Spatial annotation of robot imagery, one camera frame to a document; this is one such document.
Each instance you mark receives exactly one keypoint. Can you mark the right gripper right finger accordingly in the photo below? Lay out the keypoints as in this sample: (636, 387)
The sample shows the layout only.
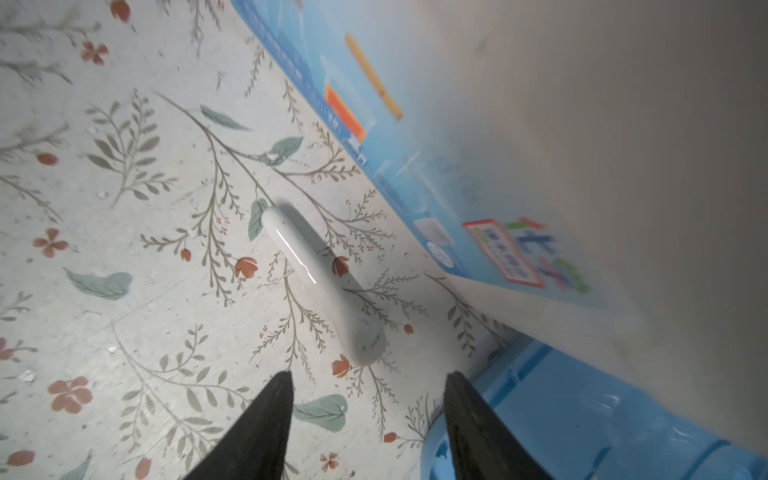
(482, 447)

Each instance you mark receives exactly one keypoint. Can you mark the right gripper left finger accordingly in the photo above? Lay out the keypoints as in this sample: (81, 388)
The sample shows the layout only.
(255, 446)

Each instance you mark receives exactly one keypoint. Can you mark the blue plastic bin lid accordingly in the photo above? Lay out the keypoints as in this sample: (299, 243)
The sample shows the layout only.
(581, 423)

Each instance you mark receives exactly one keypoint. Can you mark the white plastic storage bin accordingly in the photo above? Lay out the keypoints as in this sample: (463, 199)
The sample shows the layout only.
(592, 172)

